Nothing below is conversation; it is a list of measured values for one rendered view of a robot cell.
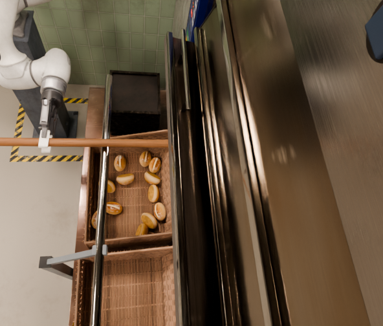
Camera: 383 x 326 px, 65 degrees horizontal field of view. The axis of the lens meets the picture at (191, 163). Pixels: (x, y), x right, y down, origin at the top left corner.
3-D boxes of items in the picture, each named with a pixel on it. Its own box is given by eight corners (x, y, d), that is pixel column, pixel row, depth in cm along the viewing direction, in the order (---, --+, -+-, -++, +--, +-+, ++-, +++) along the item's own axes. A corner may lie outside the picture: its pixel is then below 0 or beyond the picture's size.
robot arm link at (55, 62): (74, 90, 123) (43, 94, 124) (77, 60, 130) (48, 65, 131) (60, 72, 114) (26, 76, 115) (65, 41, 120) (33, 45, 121)
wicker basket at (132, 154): (175, 150, 184) (180, 126, 160) (182, 244, 161) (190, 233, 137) (91, 151, 176) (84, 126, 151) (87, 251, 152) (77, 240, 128)
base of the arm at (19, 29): (-18, 9, 154) (-23, -1, 149) (29, 12, 157) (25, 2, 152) (-26, 35, 146) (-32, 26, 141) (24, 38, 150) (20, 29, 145)
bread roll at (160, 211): (168, 218, 161) (162, 217, 156) (158, 222, 164) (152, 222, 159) (165, 200, 165) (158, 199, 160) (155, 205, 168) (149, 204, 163)
